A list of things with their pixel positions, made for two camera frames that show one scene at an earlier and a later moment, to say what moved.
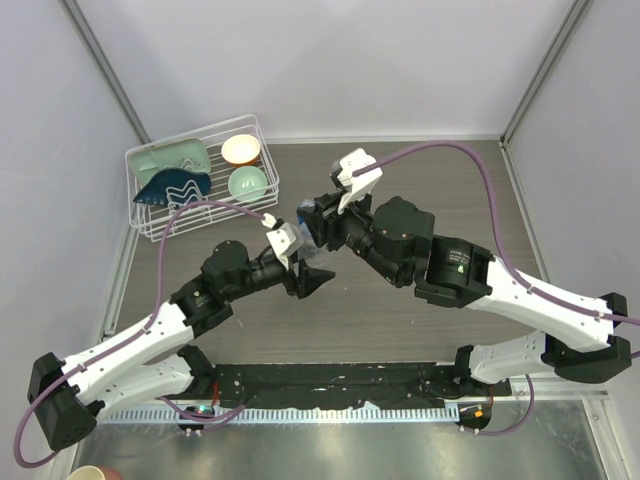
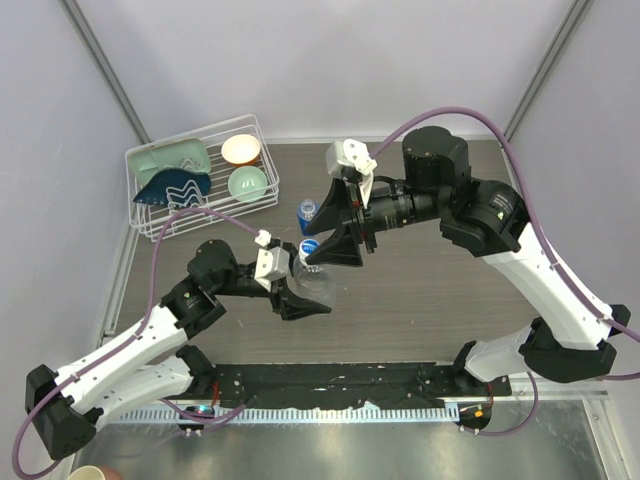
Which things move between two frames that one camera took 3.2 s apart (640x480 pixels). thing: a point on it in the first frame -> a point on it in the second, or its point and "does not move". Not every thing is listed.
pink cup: (110, 473) does not move
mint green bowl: (247, 183) does not move
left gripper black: (306, 278) -> (290, 306)
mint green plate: (183, 153) does not move
